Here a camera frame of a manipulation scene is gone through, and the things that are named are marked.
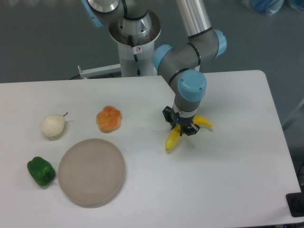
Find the blue plastic bag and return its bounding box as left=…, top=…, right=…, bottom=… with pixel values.
left=251, top=0, right=284, bottom=15

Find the orange bread roll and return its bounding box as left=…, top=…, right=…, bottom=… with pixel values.
left=96, top=106, right=122, bottom=133

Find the white pear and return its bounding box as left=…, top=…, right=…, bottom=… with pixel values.
left=40, top=113, right=68, bottom=138

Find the yellow banana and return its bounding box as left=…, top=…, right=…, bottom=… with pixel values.
left=165, top=114, right=213, bottom=150

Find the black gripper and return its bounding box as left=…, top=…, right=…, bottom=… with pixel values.
left=162, top=106, right=199, bottom=136

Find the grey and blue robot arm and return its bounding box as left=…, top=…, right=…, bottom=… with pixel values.
left=83, top=0, right=227, bottom=135

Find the black device at table edge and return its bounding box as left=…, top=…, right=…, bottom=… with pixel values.
left=286, top=192, right=304, bottom=218

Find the beige round plate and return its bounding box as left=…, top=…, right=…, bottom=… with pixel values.
left=57, top=139, right=125, bottom=208

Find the green bell pepper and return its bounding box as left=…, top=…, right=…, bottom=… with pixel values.
left=27, top=157, right=56, bottom=187

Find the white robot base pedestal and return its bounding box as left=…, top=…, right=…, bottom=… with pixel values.
left=109, top=10, right=161, bottom=77

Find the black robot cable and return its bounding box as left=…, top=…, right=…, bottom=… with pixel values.
left=128, top=35, right=142, bottom=76

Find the white metal bracket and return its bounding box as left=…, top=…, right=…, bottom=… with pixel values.
left=77, top=64, right=121, bottom=79

